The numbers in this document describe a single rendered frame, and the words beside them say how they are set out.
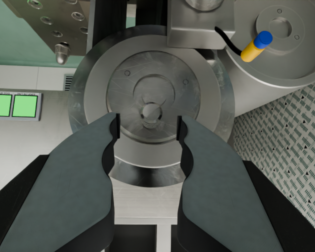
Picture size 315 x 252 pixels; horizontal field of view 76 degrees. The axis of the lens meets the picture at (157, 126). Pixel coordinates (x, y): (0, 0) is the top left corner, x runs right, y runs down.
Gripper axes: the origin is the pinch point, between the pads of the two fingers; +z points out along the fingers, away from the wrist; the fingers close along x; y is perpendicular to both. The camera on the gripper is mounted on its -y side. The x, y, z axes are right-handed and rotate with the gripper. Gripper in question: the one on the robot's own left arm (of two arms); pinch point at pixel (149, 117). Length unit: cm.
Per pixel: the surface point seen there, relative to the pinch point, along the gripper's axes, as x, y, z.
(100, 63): -4.2, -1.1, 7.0
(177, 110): 2.2, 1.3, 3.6
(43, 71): -152, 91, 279
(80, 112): -5.8, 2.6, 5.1
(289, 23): 13.1, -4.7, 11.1
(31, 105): -28.3, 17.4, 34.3
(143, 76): -0.5, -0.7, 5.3
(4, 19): -144, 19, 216
